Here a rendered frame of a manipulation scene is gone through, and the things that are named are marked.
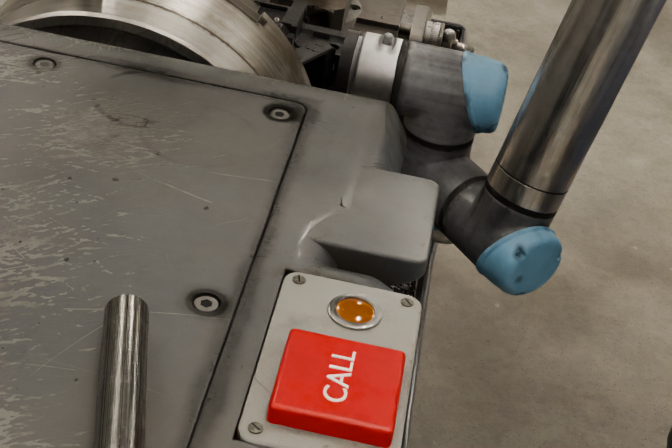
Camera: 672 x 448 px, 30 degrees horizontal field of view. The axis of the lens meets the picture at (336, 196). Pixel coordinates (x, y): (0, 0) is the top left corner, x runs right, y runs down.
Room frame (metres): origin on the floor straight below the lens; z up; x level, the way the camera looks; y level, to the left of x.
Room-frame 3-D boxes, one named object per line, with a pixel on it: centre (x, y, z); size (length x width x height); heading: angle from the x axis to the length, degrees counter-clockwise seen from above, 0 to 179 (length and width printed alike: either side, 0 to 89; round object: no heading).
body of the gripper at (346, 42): (1.14, 0.07, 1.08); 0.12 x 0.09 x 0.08; 86
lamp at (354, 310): (0.52, -0.02, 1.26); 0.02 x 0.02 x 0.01
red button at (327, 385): (0.46, -0.02, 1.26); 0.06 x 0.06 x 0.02; 87
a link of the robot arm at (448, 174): (1.11, -0.10, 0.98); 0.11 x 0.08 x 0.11; 36
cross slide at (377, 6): (1.52, 0.13, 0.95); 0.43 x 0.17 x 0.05; 87
